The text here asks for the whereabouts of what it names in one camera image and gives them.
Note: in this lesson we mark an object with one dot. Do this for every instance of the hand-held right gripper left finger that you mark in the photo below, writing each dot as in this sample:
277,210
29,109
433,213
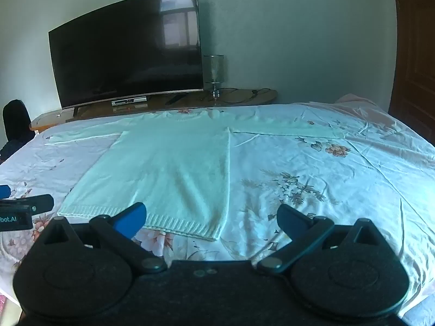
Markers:
131,220

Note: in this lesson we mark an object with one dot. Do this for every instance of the white knit sweater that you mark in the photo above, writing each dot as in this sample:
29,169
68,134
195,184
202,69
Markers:
170,176

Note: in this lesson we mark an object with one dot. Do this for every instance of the floral bed sheet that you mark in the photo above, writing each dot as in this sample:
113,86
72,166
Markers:
306,163

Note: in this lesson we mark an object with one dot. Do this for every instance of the wooden television stand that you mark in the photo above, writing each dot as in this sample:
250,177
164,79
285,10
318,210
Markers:
153,106

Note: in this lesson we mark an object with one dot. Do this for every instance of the silver set-top box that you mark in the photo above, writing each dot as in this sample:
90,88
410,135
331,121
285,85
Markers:
129,101

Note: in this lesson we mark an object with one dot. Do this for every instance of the black remote control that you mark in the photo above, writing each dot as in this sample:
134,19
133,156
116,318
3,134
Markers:
174,100

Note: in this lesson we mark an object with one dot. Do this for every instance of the brown wooden door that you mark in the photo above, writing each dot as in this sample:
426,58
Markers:
413,57

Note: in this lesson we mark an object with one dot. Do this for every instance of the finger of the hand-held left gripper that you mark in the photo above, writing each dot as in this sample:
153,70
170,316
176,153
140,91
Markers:
4,191
34,203

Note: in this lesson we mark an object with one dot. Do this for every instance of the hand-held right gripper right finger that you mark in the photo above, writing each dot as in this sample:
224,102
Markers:
289,220

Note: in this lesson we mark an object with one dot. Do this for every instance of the glass table lamp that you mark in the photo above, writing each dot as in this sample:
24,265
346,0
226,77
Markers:
213,69

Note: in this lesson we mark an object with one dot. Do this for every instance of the black flat-screen television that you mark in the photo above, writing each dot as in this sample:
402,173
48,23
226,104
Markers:
125,51

